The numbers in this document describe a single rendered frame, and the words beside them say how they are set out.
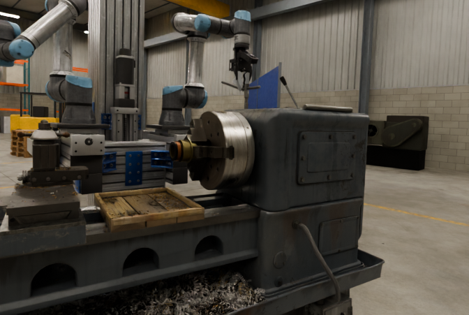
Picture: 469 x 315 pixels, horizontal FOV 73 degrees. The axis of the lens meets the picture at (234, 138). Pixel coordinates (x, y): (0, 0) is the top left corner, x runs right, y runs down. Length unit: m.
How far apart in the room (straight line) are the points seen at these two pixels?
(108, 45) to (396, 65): 10.43
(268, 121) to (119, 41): 1.07
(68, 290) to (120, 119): 0.99
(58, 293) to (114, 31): 1.36
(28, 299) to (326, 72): 12.06
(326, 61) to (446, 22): 3.79
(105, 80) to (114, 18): 0.35
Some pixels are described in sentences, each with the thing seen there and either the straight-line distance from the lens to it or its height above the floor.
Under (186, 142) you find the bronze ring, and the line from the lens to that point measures 1.19.
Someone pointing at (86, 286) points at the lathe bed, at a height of 0.71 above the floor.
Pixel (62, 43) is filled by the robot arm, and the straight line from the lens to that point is 1.82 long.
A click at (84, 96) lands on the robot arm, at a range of 1.66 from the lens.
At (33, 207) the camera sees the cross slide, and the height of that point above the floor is 0.97.
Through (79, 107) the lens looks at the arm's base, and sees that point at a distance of 1.66.
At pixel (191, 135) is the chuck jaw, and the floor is 1.14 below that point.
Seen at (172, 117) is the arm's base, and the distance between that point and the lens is 1.81.
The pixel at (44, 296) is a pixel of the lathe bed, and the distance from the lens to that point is 1.09.
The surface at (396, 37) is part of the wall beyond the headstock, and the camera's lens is 11.82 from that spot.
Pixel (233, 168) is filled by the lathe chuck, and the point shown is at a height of 1.03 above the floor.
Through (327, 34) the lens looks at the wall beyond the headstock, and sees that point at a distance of 12.87.
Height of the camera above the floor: 1.20
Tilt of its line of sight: 3 degrees down
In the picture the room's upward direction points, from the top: 2 degrees clockwise
